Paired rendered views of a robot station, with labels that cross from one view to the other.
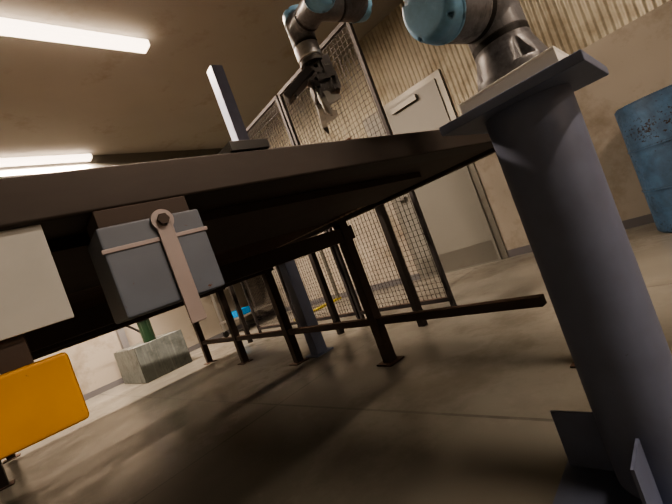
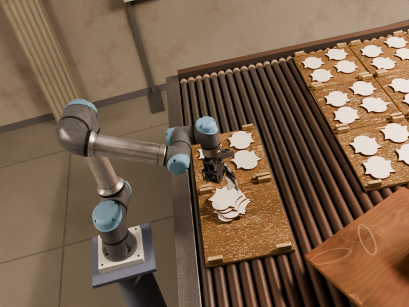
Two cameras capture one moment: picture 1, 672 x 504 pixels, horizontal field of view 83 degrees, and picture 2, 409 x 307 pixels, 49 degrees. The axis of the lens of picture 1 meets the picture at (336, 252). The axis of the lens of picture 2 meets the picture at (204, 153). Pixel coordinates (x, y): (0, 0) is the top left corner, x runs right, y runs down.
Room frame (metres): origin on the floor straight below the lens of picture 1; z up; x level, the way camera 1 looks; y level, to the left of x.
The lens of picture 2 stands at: (2.03, -1.15, 2.34)
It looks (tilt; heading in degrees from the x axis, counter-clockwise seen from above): 38 degrees down; 133
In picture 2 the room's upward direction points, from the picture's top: 13 degrees counter-clockwise
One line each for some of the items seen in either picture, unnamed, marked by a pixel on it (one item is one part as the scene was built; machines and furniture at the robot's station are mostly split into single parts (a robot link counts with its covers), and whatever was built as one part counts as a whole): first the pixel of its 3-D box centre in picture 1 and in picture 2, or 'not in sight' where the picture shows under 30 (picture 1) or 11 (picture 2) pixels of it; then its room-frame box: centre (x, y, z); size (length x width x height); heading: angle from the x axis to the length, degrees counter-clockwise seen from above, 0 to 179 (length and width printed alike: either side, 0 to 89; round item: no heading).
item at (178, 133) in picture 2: (320, 5); (181, 139); (1.05, -0.20, 1.35); 0.11 x 0.11 x 0.08; 32
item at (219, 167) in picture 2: (320, 79); (213, 165); (1.13, -0.14, 1.19); 0.09 x 0.08 x 0.12; 95
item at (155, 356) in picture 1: (139, 343); not in sight; (5.19, 2.94, 0.47); 0.99 x 0.79 x 0.95; 45
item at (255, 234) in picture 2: not in sight; (242, 219); (1.22, -0.14, 0.93); 0.41 x 0.35 x 0.02; 130
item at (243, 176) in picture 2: not in sight; (228, 158); (0.96, 0.17, 0.93); 0.41 x 0.35 x 0.02; 130
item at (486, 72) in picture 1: (508, 61); (117, 240); (0.81, -0.48, 0.95); 0.15 x 0.15 x 0.10
